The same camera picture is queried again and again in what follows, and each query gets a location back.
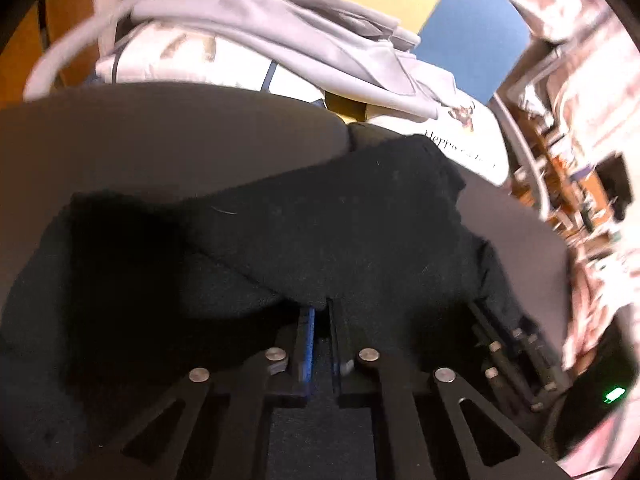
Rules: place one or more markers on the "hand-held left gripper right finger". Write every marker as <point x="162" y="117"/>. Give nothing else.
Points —
<point x="336" y="340"/>

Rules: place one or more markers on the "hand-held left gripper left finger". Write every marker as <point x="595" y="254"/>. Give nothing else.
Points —
<point x="310" y="340"/>

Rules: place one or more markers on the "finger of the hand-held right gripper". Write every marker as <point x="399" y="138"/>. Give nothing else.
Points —
<point x="532" y="360"/>
<point x="505" y="375"/>

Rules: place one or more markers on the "black sweater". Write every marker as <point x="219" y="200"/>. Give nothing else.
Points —
<point x="300" y="240"/>

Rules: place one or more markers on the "wooden side table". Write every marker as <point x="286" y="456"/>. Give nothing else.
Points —
<point x="575" y="185"/>

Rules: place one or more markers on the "black monitor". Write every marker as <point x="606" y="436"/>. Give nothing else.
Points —
<point x="615" y="180"/>

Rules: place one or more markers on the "pink patterned hanging sheet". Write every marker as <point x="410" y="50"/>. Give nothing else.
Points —
<point x="595" y="105"/>

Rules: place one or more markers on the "white printed shirt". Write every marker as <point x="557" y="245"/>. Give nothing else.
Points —
<point x="200" y="60"/>

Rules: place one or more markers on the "grey hooded garment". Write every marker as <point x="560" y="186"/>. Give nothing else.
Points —
<point x="325" y="35"/>

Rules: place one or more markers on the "wooden wardrobe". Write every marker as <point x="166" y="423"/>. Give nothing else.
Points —
<point x="70" y="15"/>

